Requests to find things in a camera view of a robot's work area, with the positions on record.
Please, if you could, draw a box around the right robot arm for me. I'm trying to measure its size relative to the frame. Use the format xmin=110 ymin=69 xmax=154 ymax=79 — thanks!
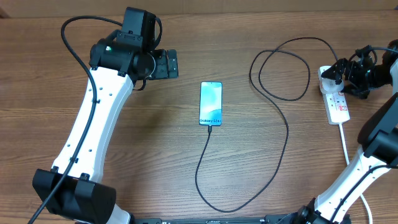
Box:
xmin=280 ymin=40 xmax=397 ymax=223

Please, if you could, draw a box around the white power strip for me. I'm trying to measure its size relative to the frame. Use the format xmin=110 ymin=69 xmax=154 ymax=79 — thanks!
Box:
xmin=318 ymin=66 xmax=350 ymax=125

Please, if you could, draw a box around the black charger cable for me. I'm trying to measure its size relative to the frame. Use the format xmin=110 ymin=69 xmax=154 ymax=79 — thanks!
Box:
xmin=195 ymin=37 xmax=341 ymax=214

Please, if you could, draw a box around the white charger plug adapter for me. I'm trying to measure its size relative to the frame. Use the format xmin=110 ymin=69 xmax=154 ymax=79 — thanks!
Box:
xmin=319 ymin=77 xmax=344 ymax=94

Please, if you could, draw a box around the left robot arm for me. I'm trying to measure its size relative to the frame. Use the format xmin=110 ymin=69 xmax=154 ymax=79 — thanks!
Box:
xmin=32 ymin=7 xmax=178 ymax=223

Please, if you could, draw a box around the blue Samsung smartphone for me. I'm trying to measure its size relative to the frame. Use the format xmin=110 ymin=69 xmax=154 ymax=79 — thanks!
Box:
xmin=199 ymin=82 xmax=223 ymax=126

